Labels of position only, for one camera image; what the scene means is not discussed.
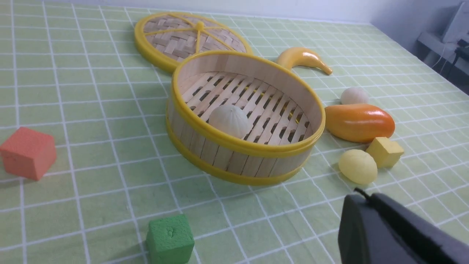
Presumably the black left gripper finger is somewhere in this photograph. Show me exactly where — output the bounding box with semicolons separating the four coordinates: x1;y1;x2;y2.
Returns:
338;188;469;264

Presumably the yellow bun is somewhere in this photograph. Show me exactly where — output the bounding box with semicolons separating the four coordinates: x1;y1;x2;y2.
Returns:
338;149;377;185

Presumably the white bun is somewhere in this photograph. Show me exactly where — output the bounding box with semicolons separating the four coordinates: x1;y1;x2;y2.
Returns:
208;104;253;139
340;87;370;104

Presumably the bamboo steamer tray yellow rim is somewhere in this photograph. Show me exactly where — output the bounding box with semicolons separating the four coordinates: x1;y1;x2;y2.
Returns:
166;51;325;186

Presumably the woven bamboo steamer lid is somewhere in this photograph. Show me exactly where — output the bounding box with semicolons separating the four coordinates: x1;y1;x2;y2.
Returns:
134;12;253;73

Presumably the yellow foam cube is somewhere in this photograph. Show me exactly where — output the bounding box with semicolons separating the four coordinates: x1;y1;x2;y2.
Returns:
365;137;405;169

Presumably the orange toy mango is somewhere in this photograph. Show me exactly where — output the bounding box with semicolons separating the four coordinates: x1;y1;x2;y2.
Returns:
324;104;396;143

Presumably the grey background shelf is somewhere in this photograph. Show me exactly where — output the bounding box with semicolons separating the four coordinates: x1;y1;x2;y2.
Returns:
417;0;468;80

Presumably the yellow toy banana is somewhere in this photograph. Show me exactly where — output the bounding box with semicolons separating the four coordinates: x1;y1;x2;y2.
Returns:
276;47;333;75

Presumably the green foam cube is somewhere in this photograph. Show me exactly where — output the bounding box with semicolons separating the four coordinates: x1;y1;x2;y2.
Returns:
146;214;195;264

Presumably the green checkered tablecloth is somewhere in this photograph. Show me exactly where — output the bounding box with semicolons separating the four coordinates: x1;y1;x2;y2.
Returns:
0;0;469;264

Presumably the red foam cube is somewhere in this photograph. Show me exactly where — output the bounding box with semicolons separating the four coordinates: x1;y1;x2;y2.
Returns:
0;127;57;182

